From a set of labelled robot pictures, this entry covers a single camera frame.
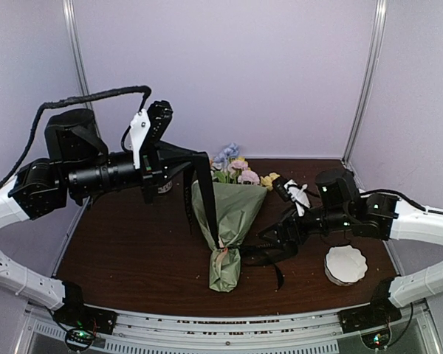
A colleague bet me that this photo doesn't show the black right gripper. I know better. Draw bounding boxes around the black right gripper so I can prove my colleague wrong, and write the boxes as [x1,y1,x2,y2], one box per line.
[258,204,351,254]

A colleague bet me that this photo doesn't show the black camera strap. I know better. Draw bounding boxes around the black camera strap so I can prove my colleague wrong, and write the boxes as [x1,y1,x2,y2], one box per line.
[182,151,300,291]

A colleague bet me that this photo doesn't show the blue flower stem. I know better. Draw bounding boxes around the blue flower stem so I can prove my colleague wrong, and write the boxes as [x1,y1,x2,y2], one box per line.
[210,143,239,183]

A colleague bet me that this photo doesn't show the pale yellow flower stem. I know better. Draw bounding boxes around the pale yellow flower stem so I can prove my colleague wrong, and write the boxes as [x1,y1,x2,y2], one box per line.
[260,173,280,191]

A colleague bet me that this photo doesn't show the wrapping paper sheet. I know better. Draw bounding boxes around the wrapping paper sheet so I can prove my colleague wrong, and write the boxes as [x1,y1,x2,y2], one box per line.
[191,181,267,293]

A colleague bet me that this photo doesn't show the pink rose flower stem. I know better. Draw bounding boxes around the pink rose flower stem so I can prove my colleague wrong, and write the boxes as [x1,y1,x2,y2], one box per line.
[227,157,261,185]

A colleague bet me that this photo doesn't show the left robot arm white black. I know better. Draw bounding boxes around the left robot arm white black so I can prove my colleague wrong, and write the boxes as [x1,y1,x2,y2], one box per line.
[0,86,219,240]

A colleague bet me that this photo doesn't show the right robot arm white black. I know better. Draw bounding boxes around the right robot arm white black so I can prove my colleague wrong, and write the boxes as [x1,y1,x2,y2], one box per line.
[258,169,443,259]

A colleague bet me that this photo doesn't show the scalloped white bowl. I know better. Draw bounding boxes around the scalloped white bowl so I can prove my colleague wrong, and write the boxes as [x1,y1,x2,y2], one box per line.
[324,245,368,286]

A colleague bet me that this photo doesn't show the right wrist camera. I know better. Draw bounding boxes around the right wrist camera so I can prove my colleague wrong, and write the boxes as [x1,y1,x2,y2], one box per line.
[272,176,311,217]

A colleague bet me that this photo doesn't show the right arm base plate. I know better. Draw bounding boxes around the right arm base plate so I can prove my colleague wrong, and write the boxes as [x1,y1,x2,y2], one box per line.
[337,304,402,333]

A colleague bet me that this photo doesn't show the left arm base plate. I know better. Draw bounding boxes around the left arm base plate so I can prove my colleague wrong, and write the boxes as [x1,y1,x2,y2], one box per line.
[53,304,117,335]

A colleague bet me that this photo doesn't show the left aluminium frame post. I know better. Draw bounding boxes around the left aluminium frame post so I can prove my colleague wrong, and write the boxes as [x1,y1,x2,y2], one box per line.
[62,0,89,95]

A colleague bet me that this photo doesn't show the aluminium frame post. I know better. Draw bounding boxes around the aluminium frame post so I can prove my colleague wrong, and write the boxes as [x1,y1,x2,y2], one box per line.
[62,0,89,95]
[342,0,388,165]

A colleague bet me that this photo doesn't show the right aluminium frame post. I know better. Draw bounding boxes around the right aluminium frame post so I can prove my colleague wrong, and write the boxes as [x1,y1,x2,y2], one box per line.
[342,0,388,165]

